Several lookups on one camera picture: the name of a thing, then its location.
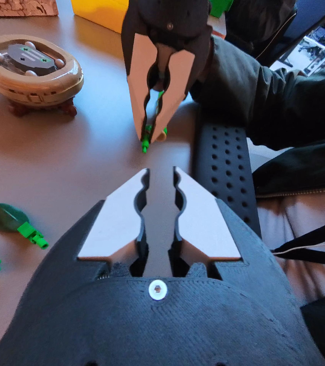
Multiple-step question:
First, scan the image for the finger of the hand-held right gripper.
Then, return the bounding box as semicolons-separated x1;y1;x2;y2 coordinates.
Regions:
128;33;159;142
149;50;196;144

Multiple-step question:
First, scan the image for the person's right forearm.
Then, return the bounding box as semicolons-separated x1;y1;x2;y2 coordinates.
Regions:
191;36;325;151

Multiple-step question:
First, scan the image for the black perforated surface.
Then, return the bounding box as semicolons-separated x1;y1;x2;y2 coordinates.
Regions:
192;123;262;238

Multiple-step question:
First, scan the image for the green toy bamboo stalk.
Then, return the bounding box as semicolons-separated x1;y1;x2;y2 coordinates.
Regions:
154;90;169;142

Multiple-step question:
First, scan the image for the tan toy pot base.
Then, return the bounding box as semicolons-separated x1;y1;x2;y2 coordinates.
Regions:
0;34;84;117

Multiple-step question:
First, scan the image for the green toy branch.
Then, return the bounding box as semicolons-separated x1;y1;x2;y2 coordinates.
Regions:
141;125;153;154

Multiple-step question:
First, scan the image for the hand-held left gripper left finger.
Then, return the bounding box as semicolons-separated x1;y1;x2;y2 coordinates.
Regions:
77;168;151;277

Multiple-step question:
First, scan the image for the black toy set box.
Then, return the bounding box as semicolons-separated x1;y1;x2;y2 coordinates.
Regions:
0;0;58;17

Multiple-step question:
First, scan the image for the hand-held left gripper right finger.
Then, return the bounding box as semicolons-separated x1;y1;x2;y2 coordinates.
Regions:
168;166;242;277

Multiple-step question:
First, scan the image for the yellow plastic bin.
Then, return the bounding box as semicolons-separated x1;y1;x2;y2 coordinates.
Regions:
71;0;129;34

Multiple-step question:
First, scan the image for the person's pale shirt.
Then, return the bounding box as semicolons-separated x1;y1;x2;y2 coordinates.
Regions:
255;191;325;304

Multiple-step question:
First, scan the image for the green plastic bin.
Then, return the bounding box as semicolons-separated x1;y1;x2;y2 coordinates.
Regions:
209;0;234;18

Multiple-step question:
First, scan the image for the person's dark jacket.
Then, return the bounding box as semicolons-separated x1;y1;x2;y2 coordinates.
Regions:
252;137;325;198

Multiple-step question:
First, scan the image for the grey desk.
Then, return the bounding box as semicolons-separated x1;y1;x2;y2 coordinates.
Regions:
0;0;200;355

